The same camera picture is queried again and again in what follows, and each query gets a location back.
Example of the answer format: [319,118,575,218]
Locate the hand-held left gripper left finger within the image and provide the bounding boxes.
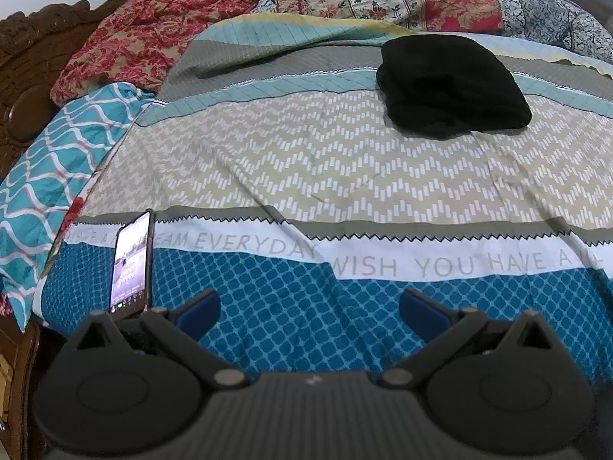
[72,289,249,390]

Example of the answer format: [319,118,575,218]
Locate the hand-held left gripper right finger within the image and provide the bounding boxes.
[380,287,560,388]

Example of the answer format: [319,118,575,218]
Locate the black pants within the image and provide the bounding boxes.
[376,34,533,141]

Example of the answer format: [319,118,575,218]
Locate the black smartphone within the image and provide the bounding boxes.
[109,209,156,319]

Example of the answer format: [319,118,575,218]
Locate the chevron and teal patterned bedsheet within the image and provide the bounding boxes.
[36,12,613,389]

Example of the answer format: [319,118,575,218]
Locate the teal wavy patterned pillow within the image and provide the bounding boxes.
[0,81,156,331]

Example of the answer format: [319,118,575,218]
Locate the red floral blanket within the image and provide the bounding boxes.
[50,0,276,106]

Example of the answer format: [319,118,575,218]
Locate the carved wooden headboard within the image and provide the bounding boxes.
[0,0,132,460]

